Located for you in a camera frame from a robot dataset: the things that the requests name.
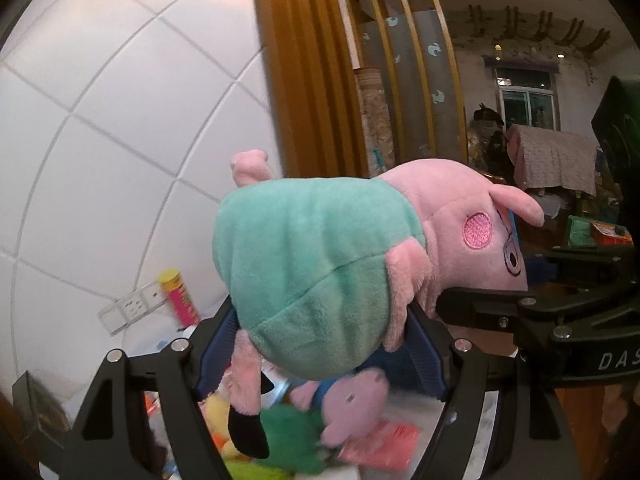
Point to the white wall socket plate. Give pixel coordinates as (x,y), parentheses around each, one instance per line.
(154,295)

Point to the wooden slat screen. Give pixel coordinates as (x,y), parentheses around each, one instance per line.
(415,70)

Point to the window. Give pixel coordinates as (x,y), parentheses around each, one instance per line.
(525,100)

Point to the pig plush with blue shirt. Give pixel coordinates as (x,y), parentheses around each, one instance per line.
(355,400)

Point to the rolled carpet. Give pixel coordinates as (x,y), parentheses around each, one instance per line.
(375,120)

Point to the dark green plush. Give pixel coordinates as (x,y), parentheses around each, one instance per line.
(290,435)

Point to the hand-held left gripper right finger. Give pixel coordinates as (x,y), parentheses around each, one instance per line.
(427,360)

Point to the white five-hole wall socket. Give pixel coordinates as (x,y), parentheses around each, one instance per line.
(134,306)

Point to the pig plush with glasses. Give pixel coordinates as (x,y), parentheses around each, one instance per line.
(310,260)

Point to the green box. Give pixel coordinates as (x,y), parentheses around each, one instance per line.
(582,230)

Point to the black box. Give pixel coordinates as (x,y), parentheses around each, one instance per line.
(40,405)

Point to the pink lace cover cloth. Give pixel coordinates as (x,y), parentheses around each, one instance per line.
(555,160)

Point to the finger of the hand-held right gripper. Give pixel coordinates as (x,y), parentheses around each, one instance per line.
(480,307)
(585,260)

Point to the pink floral tissue pack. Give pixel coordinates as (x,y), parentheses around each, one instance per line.
(385,445)

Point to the yellow pink chips can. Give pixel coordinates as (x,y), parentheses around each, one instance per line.
(180,297)

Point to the yellow plush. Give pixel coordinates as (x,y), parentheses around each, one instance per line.
(222,420)

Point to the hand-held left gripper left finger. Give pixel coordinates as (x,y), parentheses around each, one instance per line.
(220,355)

